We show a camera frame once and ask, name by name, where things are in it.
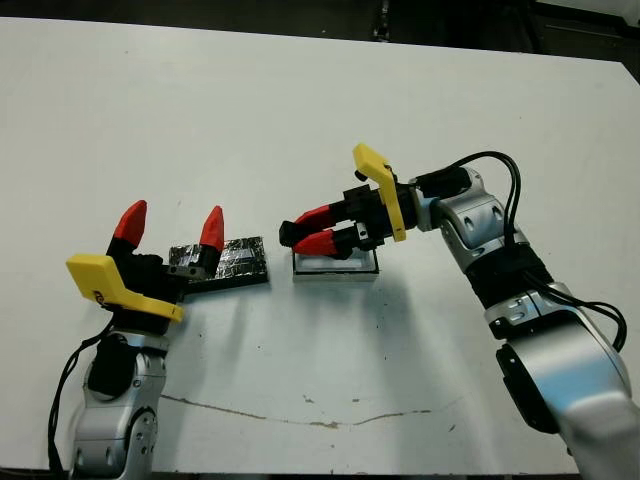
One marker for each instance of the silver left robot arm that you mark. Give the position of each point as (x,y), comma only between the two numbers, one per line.
(115,415)

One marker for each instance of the black box base white insert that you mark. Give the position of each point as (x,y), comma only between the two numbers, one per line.
(335,277)

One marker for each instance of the glossy black box lid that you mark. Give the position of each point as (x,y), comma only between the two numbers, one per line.
(240,260)

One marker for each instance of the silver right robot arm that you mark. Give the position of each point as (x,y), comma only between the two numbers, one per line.
(565,380)

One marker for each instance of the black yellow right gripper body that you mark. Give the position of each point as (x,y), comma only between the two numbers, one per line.
(380,215)

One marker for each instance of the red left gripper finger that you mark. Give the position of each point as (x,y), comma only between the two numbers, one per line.
(212,235)
(129,225)

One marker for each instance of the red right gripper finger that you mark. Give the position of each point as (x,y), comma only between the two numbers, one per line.
(322,214)
(320,242)

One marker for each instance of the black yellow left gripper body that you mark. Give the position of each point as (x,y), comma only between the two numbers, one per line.
(145,282)

